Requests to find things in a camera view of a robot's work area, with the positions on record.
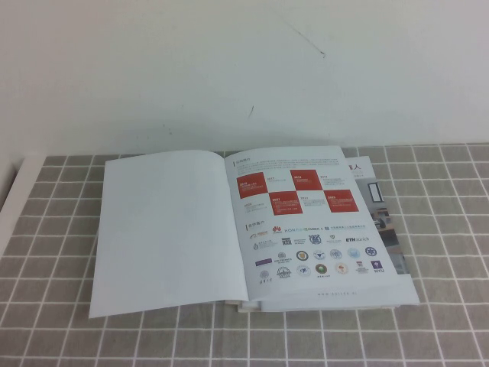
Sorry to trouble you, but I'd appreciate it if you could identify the brochure with photo cover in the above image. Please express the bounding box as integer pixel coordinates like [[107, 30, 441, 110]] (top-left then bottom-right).
[[248, 154, 420, 307]]

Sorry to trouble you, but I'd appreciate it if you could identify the white product brochure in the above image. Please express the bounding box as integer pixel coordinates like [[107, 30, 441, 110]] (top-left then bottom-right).
[[88, 145, 400, 320]]

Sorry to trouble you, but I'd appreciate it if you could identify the thin white booklet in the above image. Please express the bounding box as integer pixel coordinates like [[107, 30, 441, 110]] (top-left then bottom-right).
[[237, 300, 401, 313]]

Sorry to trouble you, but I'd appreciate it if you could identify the grey white checkered tablecloth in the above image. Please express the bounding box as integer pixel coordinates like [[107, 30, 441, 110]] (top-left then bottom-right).
[[0, 143, 489, 367]]

